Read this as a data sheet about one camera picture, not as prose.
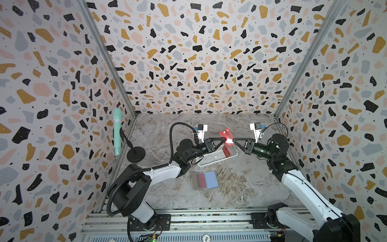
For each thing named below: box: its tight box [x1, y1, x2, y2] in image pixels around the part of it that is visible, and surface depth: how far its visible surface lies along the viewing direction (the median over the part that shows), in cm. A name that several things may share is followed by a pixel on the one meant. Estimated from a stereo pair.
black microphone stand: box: [119, 127, 146, 163], surface depth 98 cm
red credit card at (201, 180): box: [196, 173, 208, 189], surface depth 88 cm
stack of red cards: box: [222, 144, 231, 158], surface depth 98 cm
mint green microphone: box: [112, 108, 123, 156], surface depth 76 cm
